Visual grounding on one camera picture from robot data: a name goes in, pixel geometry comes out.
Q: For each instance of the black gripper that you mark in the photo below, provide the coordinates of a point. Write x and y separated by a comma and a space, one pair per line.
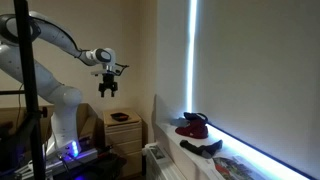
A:
108, 83

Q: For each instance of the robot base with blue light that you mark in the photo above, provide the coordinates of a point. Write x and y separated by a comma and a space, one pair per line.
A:
59, 160

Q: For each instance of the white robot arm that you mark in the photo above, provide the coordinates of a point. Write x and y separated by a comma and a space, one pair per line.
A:
66, 99

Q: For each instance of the black bowl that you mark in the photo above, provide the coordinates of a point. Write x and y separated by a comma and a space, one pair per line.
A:
120, 117

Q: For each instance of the dark grey sock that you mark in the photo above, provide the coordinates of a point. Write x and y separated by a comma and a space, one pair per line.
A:
205, 151

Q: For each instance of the cardboard box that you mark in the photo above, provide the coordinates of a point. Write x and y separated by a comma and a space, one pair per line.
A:
86, 120

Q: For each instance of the wooden drawer cabinet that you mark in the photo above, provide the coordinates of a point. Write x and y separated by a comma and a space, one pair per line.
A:
126, 139

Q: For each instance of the black tripod stand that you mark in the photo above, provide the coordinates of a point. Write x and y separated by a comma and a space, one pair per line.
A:
31, 125

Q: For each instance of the grey folded cloth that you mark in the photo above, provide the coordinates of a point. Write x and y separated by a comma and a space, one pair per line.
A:
179, 122

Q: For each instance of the white radiator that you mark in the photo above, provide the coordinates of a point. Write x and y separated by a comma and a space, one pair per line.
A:
159, 165

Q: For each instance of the dark red cap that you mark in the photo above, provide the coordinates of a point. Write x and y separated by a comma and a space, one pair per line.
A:
196, 126

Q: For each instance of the colourful printed magazine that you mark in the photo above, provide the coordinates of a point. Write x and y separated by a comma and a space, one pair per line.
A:
233, 170

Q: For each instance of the grey roller blind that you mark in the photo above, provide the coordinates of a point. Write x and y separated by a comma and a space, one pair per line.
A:
252, 66

